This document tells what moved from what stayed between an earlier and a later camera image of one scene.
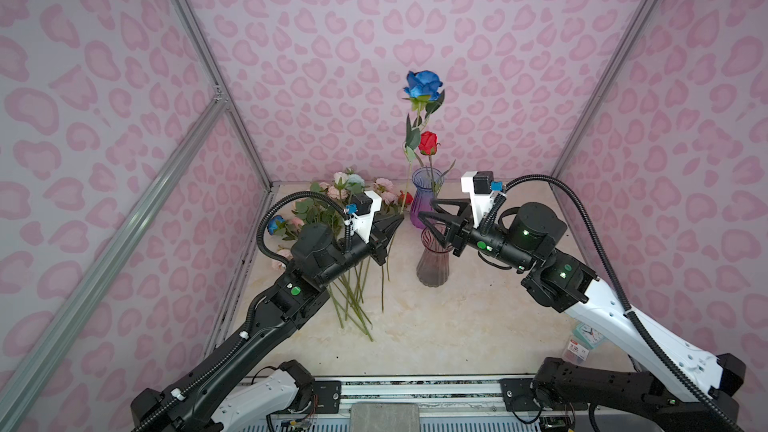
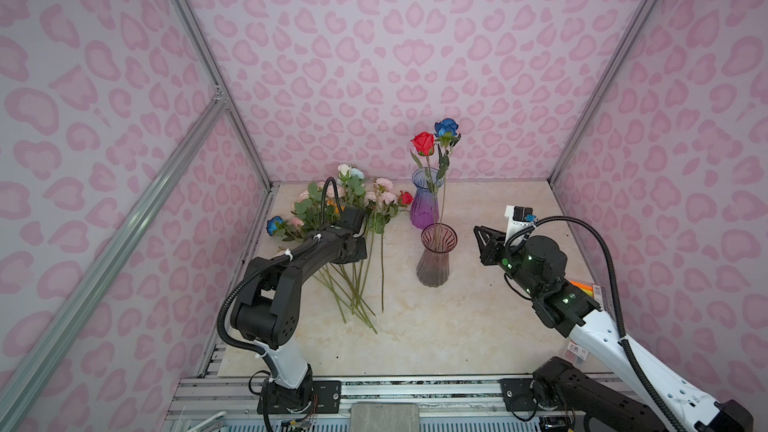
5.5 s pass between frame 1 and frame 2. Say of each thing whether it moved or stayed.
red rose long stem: stayed
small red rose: stayed
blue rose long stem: moved
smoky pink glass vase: stayed
